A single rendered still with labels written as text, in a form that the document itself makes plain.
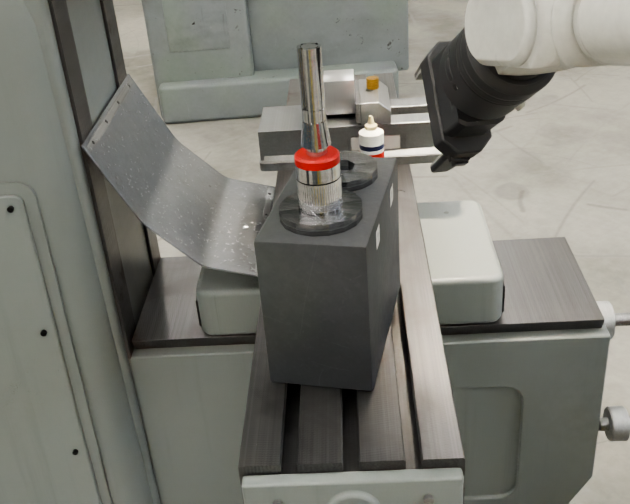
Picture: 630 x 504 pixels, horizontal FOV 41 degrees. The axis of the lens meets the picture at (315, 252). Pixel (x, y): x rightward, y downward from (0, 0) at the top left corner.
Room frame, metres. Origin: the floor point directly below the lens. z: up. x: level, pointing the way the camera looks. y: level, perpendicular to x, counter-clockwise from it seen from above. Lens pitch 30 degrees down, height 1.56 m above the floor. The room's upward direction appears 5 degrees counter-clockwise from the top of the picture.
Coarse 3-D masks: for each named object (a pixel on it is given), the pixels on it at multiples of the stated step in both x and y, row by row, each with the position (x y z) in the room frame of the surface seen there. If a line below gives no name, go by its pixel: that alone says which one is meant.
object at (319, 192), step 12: (336, 168) 0.80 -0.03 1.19; (300, 180) 0.80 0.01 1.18; (312, 180) 0.79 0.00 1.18; (324, 180) 0.79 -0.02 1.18; (336, 180) 0.80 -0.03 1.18; (300, 192) 0.80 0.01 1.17; (312, 192) 0.79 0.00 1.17; (324, 192) 0.79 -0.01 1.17; (336, 192) 0.79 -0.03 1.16; (300, 204) 0.80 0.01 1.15; (312, 204) 0.79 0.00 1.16; (324, 204) 0.79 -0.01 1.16; (336, 204) 0.79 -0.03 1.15
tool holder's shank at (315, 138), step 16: (304, 48) 0.80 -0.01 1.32; (320, 48) 0.81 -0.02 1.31; (304, 64) 0.80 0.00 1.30; (320, 64) 0.80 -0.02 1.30; (304, 80) 0.80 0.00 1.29; (320, 80) 0.80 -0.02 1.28; (304, 96) 0.81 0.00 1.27; (320, 96) 0.80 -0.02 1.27; (304, 112) 0.80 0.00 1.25; (320, 112) 0.80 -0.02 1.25; (304, 128) 0.80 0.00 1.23; (320, 128) 0.80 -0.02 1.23; (304, 144) 0.80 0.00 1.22; (320, 144) 0.80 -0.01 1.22
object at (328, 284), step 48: (288, 192) 0.87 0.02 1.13; (384, 192) 0.86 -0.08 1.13; (288, 240) 0.76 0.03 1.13; (336, 240) 0.75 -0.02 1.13; (384, 240) 0.84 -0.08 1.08; (288, 288) 0.76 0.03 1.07; (336, 288) 0.75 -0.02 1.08; (384, 288) 0.83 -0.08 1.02; (288, 336) 0.76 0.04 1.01; (336, 336) 0.75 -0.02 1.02; (384, 336) 0.82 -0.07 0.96; (336, 384) 0.75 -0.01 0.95
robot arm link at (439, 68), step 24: (432, 48) 0.85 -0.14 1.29; (432, 72) 0.83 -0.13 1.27; (456, 72) 0.74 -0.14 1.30; (432, 96) 0.82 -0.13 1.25; (456, 96) 0.74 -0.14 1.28; (432, 120) 0.81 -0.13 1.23; (456, 120) 0.77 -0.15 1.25; (480, 120) 0.76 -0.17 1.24; (456, 144) 0.78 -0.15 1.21; (480, 144) 0.79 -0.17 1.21
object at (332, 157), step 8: (296, 152) 0.81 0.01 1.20; (304, 152) 0.81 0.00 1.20; (328, 152) 0.81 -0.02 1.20; (336, 152) 0.81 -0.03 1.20; (296, 160) 0.80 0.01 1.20; (304, 160) 0.79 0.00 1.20; (312, 160) 0.79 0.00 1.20; (320, 160) 0.79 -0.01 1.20; (328, 160) 0.79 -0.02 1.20; (336, 160) 0.80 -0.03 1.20; (304, 168) 0.79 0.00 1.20; (312, 168) 0.79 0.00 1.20; (320, 168) 0.79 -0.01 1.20; (328, 168) 0.79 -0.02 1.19
